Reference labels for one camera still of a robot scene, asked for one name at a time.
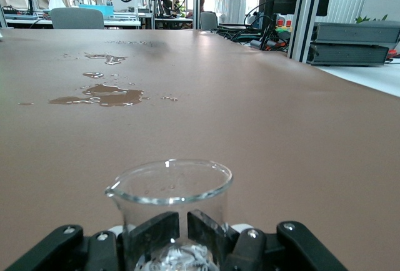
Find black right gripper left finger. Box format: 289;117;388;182
4;210;181;271

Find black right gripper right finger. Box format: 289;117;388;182
186;209;348;271

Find small clear glass beaker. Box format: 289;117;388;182
104;158;234;271

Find blue plastic crate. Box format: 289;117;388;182
77;4;115;19

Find long brown liquid puddle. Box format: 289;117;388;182
83;51;129;66

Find large brown liquid puddle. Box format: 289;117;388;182
48;83;145;108

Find red emergency stop buttons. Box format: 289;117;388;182
276;19;293;34

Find brown table mat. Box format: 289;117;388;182
0;28;400;271

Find green leafy plant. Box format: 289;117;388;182
354;14;389;24

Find thin aluminium frame post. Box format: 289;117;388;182
192;0;203;31

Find tangled black cables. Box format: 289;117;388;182
212;5;293;54

